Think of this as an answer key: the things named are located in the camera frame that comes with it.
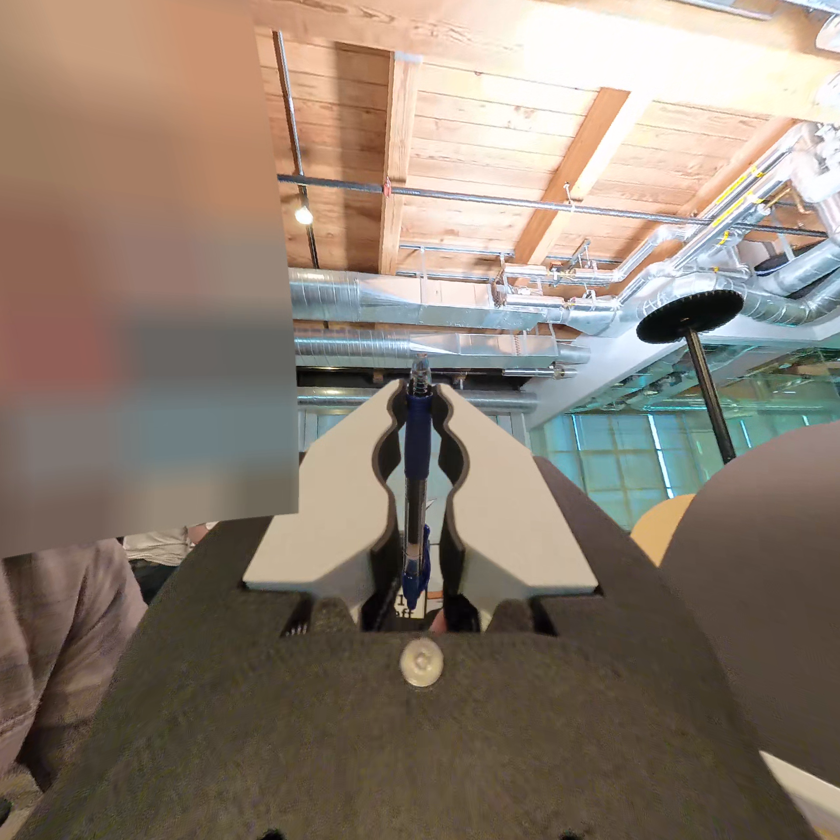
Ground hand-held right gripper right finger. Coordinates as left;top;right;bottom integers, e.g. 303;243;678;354
435;384;601;632

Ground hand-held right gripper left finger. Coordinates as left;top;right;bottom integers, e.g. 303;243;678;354
241;378;406;626

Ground blue retractable pen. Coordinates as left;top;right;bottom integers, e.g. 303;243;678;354
400;353;435;613

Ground wooden book stand white base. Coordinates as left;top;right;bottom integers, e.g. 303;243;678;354
629;492;840;840

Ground dark grey board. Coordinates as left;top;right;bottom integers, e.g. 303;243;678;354
658;420;840;788

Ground black pole stand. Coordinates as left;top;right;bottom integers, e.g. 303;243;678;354
634;289;746;464

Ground person's grey plaid shirt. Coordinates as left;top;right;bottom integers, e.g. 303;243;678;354
0;537;151;798

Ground metal sprinkler pipe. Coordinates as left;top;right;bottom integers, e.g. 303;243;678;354
276;174;829;238

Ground silver insulated pipes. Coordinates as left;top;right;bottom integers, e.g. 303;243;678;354
617;125;840;329

